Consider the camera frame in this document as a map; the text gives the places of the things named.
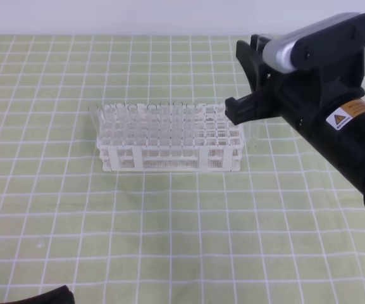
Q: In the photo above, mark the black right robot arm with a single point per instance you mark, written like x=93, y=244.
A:
x=347, y=154

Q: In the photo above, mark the green grid tablecloth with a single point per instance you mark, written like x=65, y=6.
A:
x=286, y=228

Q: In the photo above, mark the leaning glass tube rack left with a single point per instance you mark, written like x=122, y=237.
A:
x=94, y=111

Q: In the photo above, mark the white plastic test tube rack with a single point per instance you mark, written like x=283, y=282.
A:
x=168, y=137

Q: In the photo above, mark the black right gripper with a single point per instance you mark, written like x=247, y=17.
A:
x=330, y=74

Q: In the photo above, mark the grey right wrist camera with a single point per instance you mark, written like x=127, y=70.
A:
x=284, y=53

